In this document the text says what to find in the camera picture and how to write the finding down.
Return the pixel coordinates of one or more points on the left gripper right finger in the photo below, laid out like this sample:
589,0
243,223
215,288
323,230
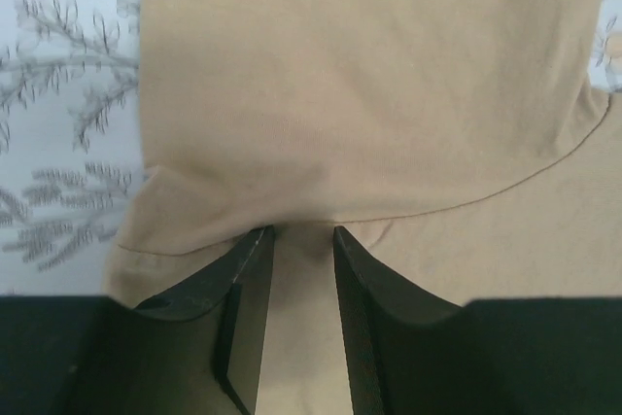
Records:
411,352

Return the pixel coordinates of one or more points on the beige t shirt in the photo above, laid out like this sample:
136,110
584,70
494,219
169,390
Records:
460,141

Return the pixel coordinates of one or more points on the floral patterned table mat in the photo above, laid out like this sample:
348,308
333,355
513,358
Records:
71,147

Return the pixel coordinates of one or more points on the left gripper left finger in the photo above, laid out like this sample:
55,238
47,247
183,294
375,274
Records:
195,348

